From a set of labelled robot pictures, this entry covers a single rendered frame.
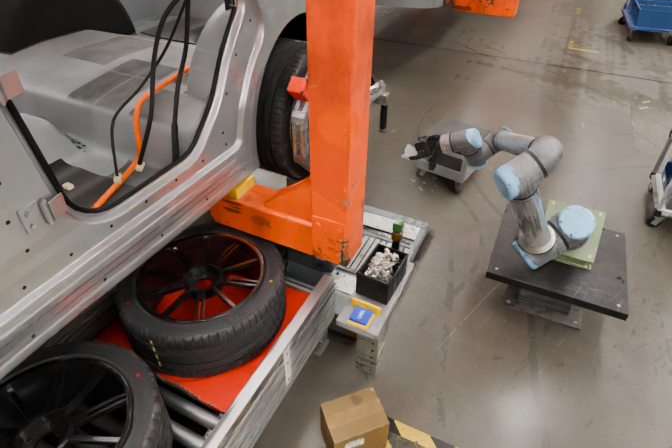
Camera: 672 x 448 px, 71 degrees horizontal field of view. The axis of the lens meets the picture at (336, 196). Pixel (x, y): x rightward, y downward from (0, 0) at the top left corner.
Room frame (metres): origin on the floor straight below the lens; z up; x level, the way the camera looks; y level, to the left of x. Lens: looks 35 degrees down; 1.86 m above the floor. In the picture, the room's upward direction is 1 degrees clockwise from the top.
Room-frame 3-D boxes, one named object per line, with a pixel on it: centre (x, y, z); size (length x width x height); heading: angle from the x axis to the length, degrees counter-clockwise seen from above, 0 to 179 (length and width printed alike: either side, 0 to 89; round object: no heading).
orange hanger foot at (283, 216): (1.64, 0.30, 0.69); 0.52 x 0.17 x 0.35; 64
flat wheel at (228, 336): (1.37, 0.54, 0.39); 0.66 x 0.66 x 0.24
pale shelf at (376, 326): (1.33, -0.17, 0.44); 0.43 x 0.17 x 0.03; 154
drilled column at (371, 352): (1.31, -0.16, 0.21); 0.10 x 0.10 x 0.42; 64
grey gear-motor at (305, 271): (1.79, 0.16, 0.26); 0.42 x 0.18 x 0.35; 64
